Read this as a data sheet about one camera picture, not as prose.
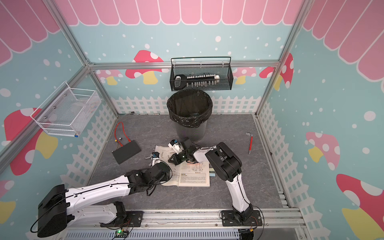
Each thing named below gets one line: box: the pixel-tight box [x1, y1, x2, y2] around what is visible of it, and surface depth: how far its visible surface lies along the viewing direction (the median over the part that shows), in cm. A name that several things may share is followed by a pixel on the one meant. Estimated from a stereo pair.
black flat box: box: [111, 140, 142, 165], surface depth 101 cm
